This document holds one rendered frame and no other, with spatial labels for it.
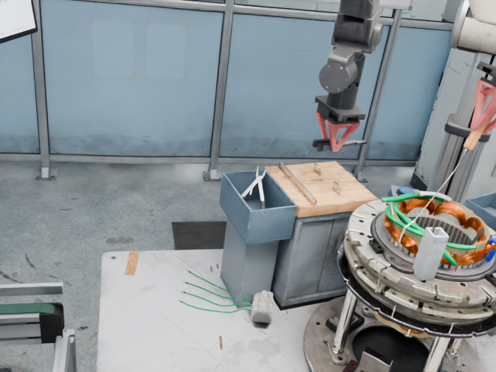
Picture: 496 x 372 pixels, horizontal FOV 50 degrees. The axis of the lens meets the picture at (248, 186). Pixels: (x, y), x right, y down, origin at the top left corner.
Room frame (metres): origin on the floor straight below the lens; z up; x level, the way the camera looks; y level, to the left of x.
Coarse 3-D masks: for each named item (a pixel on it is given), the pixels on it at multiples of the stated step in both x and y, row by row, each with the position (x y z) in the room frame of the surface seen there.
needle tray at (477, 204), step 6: (492, 192) 1.17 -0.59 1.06; (474, 198) 1.13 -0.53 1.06; (480, 198) 1.14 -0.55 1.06; (486, 198) 1.16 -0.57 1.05; (492, 198) 1.17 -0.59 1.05; (468, 204) 1.11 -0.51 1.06; (474, 204) 1.10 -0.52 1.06; (480, 204) 1.15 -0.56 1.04; (486, 204) 1.16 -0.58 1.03; (492, 204) 1.17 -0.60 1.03; (474, 210) 1.09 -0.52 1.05; (480, 210) 1.08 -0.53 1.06; (486, 210) 1.07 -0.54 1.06; (492, 210) 1.15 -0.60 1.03; (480, 216) 1.08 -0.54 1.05; (486, 216) 1.06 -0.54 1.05; (492, 216) 1.05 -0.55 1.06; (486, 222) 1.06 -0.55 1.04; (492, 222) 1.05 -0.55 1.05; (492, 228) 1.05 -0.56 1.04; (492, 336) 0.98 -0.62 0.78
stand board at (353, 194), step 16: (272, 176) 1.09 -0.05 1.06; (304, 176) 1.12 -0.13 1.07; (320, 176) 1.13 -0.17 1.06; (336, 176) 1.14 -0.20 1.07; (352, 176) 1.15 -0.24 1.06; (288, 192) 1.03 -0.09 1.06; (320, 192) 1.05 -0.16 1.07; (352, 192) 1.07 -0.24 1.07; (368, 192) 1.08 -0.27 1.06; (304, 208) 0.97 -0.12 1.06; (320, 208) 0.99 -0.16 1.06; (336, 208) 1.01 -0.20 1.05; (352, 208) 1.03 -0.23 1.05
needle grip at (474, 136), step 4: (488, 120) 0.86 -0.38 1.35; (484, 124) 0.85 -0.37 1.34; (480, 128) 0.85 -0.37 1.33; (484, 128) 0.85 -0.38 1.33; (472, 132) 0.85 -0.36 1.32; (476, 132) 0.85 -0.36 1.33; (480, 132) 0.85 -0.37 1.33; (472, 136) 0.85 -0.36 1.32; (476, 136) 0.85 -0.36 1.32; (468, 140) 0.85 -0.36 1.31; (472, 140) 0.85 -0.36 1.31; (476, 140) 0.85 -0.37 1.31; (464, 144) 0.85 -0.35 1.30; (468, 144) 0.85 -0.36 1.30; (472, 144) 0.85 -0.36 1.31; (468, 148) 0.84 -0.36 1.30; (472, 148) 0.85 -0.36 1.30
